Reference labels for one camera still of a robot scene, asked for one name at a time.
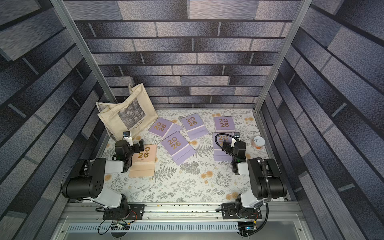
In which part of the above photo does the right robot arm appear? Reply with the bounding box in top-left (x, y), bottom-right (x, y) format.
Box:
top-left (231, 141), bottom-right (287, 219)

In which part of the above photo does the pink 2026 desk calendar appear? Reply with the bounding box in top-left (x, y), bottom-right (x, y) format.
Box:
top-left (129, 145), bottom-right (157, 178)

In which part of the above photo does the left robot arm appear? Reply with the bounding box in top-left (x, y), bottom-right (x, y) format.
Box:
top-left (61, 139), bottom-right (145, 221)

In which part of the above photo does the purple calendar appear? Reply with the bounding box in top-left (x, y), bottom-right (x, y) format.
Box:
top-left (148, 118), bottom-right (182, 139)
top-left (181, 113), bottom-right (209, 140)
top-left (161, 132), bottom-right (196, 166)
top-left (214, 116), bottom-right (236, 132)
top-left (213, 133), bottom-right (236, 162)

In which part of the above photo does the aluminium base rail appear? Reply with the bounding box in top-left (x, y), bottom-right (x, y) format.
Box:
top-left (52, 202), bottom-right (313, 240)

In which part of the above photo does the beige Monet tote bag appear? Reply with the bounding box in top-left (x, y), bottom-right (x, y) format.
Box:
top-left (96, 84), bottom-right (159, 141)

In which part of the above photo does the white orange round can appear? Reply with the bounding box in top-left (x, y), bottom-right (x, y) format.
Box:
top-left (251, 136), bottom-right (266, 150)

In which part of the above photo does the left aluminium frame post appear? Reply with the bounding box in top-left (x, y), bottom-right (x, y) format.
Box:
top-left (50, 0), bottom-right (118, 104)

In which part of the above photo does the aluminium frame post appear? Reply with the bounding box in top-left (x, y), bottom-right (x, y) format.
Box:
top-left (254, 0), bottom-right (312, 114)
top-left (50, 0), bottom-right (118, 104)

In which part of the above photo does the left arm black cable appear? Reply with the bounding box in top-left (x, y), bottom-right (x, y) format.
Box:
top-left (95, 206), bottom-right (133, 236)

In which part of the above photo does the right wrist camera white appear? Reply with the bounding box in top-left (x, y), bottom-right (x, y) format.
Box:
top-left (234, 132), bottom-right (241, 141)

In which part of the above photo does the right aluminium frame post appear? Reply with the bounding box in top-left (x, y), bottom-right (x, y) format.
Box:
top-left (254, 0), bottom-right (312, 114)

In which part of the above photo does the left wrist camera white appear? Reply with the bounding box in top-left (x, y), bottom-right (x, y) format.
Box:
top-left (123, 131), bottom-right (134, 147)

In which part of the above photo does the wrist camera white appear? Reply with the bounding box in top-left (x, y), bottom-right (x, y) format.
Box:
top-left (234, 132), bottom-right (241, 141)
top-left (123, 131), bottom-right (134, 147)

